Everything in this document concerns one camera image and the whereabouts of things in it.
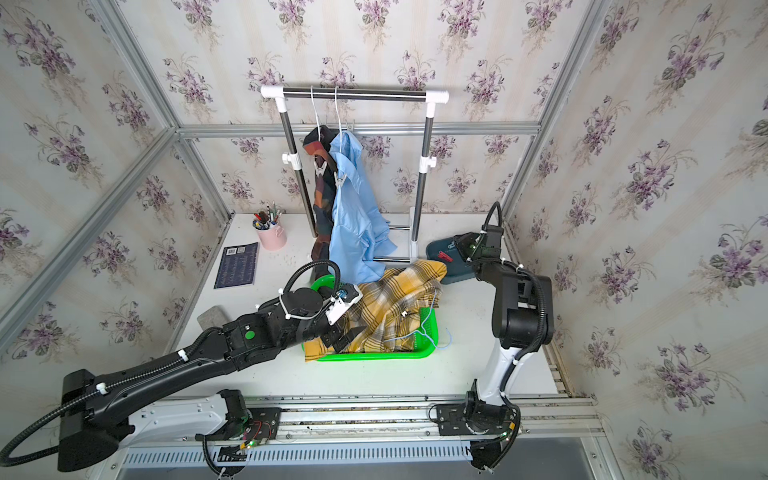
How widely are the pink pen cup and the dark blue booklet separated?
51mm

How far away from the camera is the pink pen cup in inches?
40.6

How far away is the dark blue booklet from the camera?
39.7 inches
